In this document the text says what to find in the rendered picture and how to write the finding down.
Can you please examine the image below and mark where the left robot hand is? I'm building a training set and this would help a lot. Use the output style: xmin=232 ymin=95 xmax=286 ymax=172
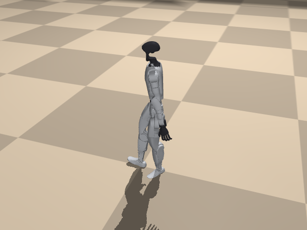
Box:
xmin=158 ymin=120 xmax=172 ymax=141

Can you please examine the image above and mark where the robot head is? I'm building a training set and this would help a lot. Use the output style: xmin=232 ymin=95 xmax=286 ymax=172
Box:
xmin=142 ymin=41 xmax=160 ymax=67

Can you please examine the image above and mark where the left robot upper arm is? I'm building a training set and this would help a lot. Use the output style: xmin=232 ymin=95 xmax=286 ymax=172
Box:
xmin=148 ymin=70 xmax=161 ymax=102

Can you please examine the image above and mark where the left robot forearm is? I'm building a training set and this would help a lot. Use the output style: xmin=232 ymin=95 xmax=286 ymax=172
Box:
xmin=151 ymin=98 xmax=165 ymax=126

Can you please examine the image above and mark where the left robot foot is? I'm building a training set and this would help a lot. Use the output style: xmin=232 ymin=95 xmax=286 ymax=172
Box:
xmin=147 ymin=167 xmax=165 ymax=179

